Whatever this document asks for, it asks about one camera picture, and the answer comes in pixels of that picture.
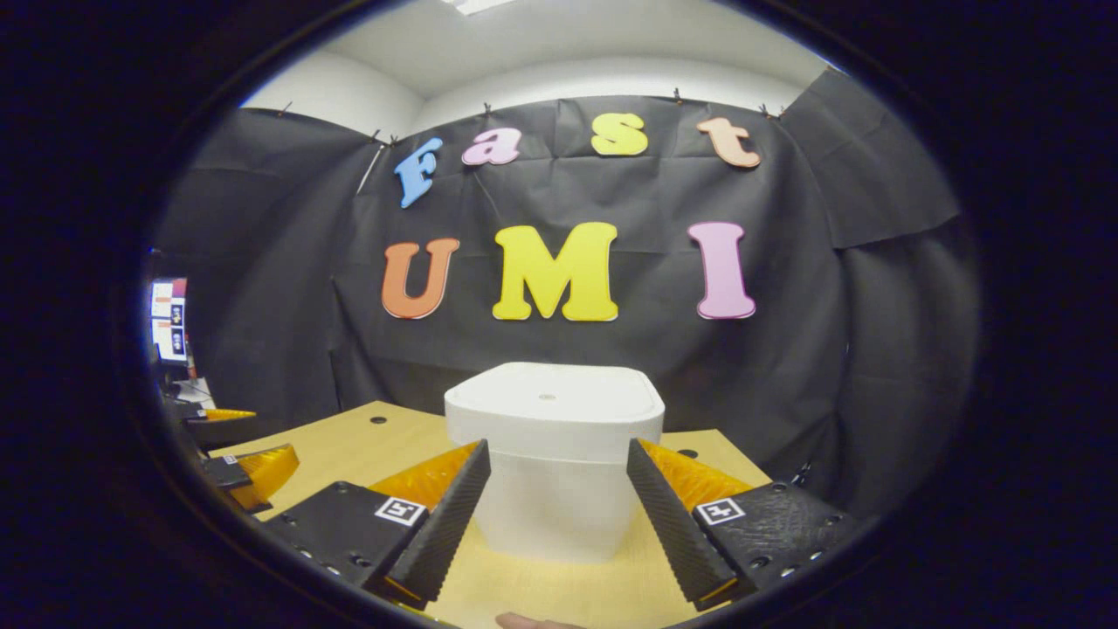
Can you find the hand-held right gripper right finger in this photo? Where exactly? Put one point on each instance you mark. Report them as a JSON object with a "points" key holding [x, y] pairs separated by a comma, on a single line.
{"points": [[672, 524]]}

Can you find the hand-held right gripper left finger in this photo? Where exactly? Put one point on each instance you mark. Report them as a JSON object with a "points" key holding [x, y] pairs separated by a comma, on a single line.
{"points": [[445, 528]]}

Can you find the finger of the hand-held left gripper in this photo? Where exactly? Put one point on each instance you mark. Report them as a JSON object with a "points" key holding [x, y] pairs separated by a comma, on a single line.
{"points": [[223, 426], [262, 472]]}

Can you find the white desktop garbage bin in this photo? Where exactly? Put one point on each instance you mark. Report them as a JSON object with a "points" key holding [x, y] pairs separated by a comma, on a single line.
{"points": [[555, 419]]}

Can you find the wooden desktop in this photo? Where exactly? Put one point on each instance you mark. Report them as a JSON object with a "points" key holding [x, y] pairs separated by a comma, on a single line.
{"points": [[367, 445]]}

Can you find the white side table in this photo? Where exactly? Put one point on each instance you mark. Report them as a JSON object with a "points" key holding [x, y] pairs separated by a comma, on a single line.
{"points": [[196, 391]]}

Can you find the computer monitor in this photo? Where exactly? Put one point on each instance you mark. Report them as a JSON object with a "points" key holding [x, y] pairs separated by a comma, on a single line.
{"points": [[169, 319]]}

